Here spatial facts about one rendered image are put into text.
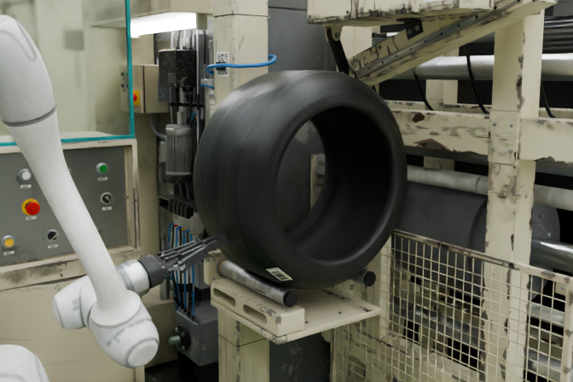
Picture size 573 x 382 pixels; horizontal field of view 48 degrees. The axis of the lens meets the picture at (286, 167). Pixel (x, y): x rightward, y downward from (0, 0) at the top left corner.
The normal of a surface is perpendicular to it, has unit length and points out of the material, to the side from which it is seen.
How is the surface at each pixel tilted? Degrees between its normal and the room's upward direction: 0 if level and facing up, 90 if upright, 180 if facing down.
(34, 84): 96
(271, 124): 62
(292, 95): 50
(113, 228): 90
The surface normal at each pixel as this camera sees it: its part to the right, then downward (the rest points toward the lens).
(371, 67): -0.81, 0.08
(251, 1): 0.58, 0.11
